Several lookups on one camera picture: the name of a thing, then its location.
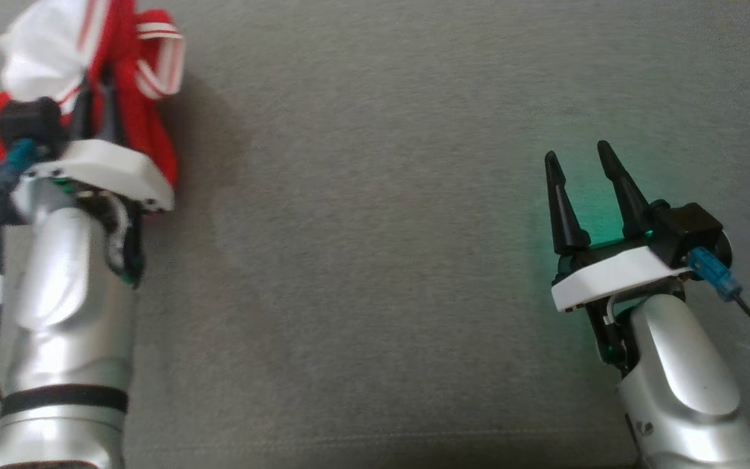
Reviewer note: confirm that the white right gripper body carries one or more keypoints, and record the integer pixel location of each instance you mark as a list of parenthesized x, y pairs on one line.
[(609, 277)]

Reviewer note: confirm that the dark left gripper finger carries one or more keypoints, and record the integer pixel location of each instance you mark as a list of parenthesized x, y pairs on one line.
[(111, 111), (83, 114)]

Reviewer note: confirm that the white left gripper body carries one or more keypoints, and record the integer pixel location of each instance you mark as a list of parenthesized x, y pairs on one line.
[(114, 176)]

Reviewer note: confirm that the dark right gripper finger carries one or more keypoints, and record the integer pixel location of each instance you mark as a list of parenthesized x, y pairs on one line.
[(564, 208), (622, 189)]

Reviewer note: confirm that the red basketball jersey white trim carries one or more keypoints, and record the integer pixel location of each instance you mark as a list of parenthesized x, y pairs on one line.
[(147, 130)]

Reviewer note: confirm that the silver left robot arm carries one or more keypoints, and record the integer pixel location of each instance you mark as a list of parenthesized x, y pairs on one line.
[(69, 326)]

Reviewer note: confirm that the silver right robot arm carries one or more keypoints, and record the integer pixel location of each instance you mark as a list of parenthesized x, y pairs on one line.
[(681, 378)]

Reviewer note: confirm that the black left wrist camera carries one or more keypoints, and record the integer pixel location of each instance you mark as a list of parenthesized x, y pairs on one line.
[(27, 124)]

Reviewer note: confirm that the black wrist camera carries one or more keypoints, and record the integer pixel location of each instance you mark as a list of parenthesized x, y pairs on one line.
[(687, 228), (27, 124)]

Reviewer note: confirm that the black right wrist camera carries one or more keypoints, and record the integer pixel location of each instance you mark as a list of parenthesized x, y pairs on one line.
[(687, 228)]

